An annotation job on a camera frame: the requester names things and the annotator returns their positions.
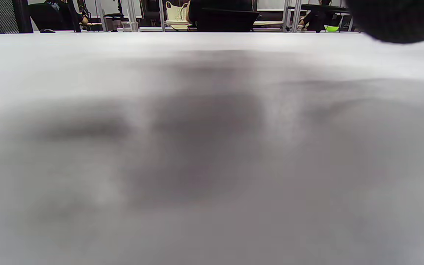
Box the person's left hand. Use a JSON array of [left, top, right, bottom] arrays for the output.
[[344, 0, 424, 44]]

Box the cream chair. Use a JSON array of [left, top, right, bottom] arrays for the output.
[[164, 1, 190, 27]]

